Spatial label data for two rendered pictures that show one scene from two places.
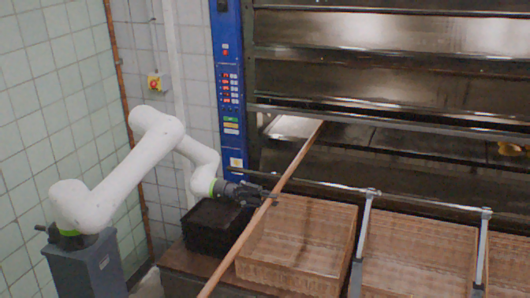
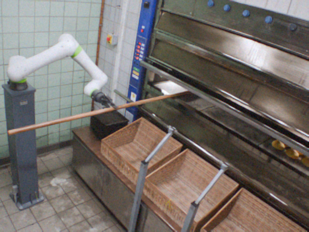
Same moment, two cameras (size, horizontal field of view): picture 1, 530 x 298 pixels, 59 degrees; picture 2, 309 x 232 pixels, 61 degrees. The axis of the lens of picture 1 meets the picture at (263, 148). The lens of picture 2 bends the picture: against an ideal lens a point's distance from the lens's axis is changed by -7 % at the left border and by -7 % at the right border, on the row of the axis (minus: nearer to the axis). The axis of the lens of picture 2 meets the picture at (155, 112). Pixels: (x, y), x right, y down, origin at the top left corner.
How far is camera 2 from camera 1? 95 cm
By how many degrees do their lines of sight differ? 18
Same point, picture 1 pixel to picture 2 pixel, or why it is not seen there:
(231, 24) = (148, 16)
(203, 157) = (95, 74)
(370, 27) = (212, 36)
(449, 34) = (251, 52)
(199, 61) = (132, 33)
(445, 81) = (245, 82)
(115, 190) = (28, 63)
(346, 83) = (194, 66)
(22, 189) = not seen: hidden behind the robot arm
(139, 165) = (44, 57)
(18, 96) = (39, 21)
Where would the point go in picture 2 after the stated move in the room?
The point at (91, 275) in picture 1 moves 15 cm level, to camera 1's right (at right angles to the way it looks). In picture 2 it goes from (13, 104) to (27, 110)
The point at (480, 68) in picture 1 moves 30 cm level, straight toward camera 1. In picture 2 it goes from (264, 79) to (239, 84)
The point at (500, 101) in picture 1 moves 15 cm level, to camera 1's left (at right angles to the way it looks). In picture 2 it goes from (270, 105) to (249, 98)
